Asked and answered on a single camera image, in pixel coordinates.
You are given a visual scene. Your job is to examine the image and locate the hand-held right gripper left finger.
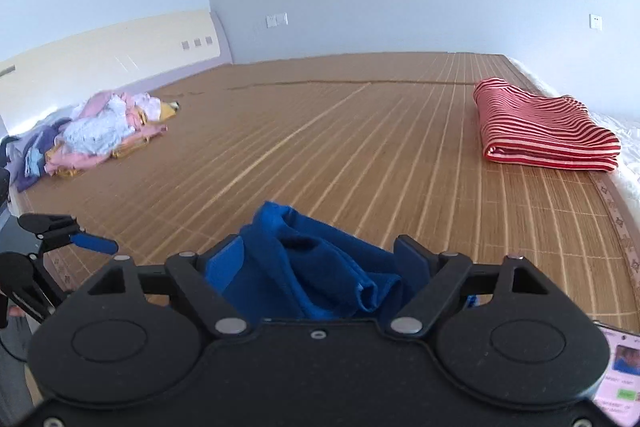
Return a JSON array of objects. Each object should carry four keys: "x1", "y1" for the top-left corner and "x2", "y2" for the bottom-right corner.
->
[{"x1": 87, "y1": 234, "x2": 251, "y2": 339}]

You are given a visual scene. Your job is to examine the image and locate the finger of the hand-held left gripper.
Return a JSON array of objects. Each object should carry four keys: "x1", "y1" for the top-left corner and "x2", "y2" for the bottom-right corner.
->
[
  {"x1": 15, "y1": 256, "x2": 69, "y2": 324},
  {"x1": 17, "y1": 213, "x2": 119, "y2": 256}
]

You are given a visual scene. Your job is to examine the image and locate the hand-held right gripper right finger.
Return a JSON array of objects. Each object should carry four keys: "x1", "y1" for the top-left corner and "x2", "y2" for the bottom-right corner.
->
[{"x1": 380, "y1": 235, "x2": 551, "y2": 337}]

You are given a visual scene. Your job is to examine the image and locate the blue pants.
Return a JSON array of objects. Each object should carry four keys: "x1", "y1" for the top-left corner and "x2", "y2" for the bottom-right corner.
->
[{"x1": 204, "y1": 201, "x2": 478, "y2": 320}]

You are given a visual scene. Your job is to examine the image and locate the pink garment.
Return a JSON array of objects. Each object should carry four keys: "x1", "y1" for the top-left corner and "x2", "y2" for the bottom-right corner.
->
[
  {"x1": 45, "y1": 122, "x2": 168, "y2": 178},
  {"x1": 80, "y1": 91, "x2": 126, "y2": 118}
]

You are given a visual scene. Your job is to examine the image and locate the purple knitted sweater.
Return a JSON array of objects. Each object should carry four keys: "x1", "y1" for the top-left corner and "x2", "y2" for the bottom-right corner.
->
[{"x1": 7, "y1": 119, "x2": 74, "y2": 193}]

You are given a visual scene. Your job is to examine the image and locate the light blue striped cloth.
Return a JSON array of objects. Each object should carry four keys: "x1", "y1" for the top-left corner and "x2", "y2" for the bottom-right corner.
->
[{"x1": 22, "y1": 147, "x2": 49, "y2": 178}]

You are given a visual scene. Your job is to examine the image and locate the light blue ribbed garment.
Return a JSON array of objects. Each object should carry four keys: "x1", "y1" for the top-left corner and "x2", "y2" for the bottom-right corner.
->
[{"x1": 60, "y1": 99, "x2": 137, "y2": 156}]

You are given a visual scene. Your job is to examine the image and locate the bamboo mat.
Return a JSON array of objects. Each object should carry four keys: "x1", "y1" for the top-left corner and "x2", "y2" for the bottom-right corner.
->
[{"x1": 10, "y1": 52, "x2": 640, "y2": 338}]

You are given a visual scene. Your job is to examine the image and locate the white garment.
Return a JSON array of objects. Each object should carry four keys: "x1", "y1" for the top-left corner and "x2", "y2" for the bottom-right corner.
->
[{"x1": 125, "y1": 93, "x2": 162, "y2": 128}]

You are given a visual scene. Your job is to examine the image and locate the yellow striped garment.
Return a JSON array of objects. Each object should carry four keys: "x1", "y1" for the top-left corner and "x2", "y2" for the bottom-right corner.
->
[{"x1": 47, "y1": 99, "x2": 182, "y2": 180}]

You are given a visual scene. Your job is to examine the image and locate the red striped garment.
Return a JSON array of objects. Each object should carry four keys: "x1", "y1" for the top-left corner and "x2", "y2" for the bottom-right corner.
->
[{"x1": 472, "y1": 77, "x2": 622, "y2": 172}]

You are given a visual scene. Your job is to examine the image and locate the cream headboard panel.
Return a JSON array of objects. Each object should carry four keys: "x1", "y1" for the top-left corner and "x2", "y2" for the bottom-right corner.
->
[{"x1": 0, "y1": 9, "x2": 224, "y2": 134}]

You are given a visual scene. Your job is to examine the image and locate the smartphone with pink screen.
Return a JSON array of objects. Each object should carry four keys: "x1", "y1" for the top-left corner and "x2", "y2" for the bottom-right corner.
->
[{"x1": 592, "y1": 321, "x2": 640, "y2": 427}]

